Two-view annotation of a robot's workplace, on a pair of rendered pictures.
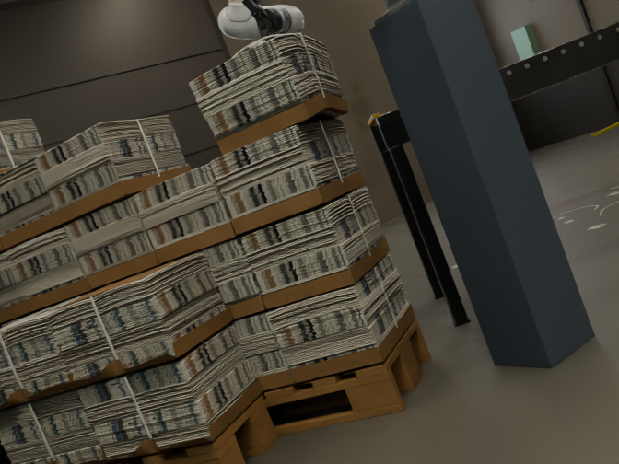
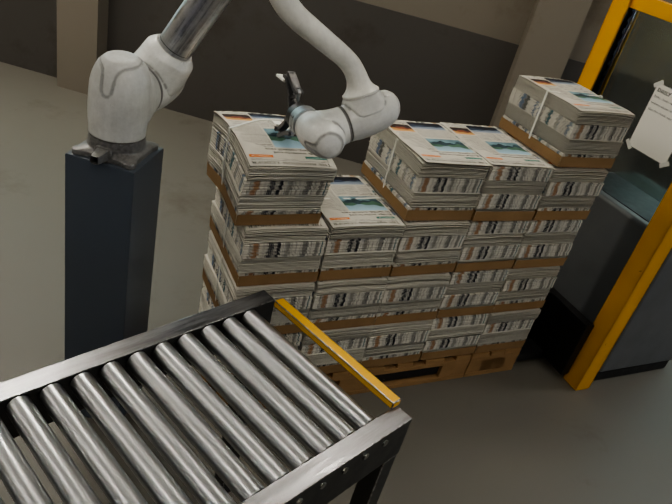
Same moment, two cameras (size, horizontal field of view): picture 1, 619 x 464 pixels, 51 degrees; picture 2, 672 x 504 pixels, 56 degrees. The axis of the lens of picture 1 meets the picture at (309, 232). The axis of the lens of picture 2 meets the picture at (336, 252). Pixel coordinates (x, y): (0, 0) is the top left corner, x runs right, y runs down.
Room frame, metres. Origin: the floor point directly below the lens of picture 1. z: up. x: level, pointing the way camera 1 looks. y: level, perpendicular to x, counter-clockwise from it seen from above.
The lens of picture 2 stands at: (3.24, -1.46, 1.82)
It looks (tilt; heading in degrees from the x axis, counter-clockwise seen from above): 31 degrees down; 123
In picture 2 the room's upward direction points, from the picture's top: 15 degrees clockwise
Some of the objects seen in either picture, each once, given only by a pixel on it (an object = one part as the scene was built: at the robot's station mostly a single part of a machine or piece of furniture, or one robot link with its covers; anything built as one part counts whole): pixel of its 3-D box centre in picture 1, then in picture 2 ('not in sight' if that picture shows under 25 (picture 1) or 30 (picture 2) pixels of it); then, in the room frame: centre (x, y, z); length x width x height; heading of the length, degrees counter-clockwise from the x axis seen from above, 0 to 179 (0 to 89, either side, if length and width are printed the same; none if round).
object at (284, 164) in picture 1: (214, 303); (355, 287); (2.16, 0.38, 0.42); 1.17 x 0.39 x 0.83; 65
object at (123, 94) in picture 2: not in sight; (121, 93); (1.78, -0.48, 1.17); 0.18 x 0.16 x 0.22; 120
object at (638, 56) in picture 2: not in sight; (653, 105); (2.66, 1.45, 1.28); 0.57 x 0.01 x 0.65; 155
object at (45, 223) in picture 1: (70, 219); (477, 191); (2.35, 0.77, 0.86); 0.38 x 0.29 x 0.04; 154
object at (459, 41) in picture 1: (482, 182); (109, 290); (1.78, -0.49, 0.50); 0.20 x 0.20 x 1.00; 31
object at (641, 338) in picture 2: not in sight; (617, 271); (2.81, 1.77, 0.40); 0.70 x 0.55 x 0.80; 155
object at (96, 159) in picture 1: (118, 168); (422, 169); (2.21, 0.52, 0.95); 0.38 x 0.29 x 0.23; 154
